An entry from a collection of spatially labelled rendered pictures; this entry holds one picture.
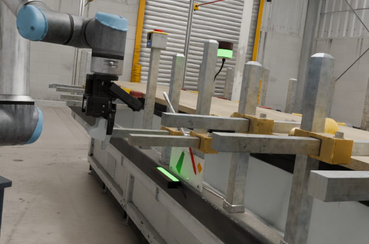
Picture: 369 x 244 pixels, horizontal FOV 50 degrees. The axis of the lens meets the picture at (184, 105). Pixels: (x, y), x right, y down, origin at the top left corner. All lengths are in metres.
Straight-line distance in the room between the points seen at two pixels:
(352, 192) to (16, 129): 1.25
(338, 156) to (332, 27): 10.43
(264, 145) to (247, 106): 0.33
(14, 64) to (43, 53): 7.21
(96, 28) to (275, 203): 0.75
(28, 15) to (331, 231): 0.97
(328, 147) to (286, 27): 10.49
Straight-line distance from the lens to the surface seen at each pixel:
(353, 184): 0.52
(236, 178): 1.08
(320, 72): 0.85
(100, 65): 1.08
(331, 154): 0.80
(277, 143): 0.76
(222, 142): 0.69
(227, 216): 1.08
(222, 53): 1.28
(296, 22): 11.47
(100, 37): 1.09
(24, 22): 1.13
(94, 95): 1.10
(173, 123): 0.91
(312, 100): 0.86
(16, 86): 1.57
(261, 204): 1.36
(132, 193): 2.68
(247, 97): 1.05
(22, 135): 1.57
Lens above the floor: 1.06
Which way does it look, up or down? 5 degrees down
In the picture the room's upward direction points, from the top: 7 degrees clockwise
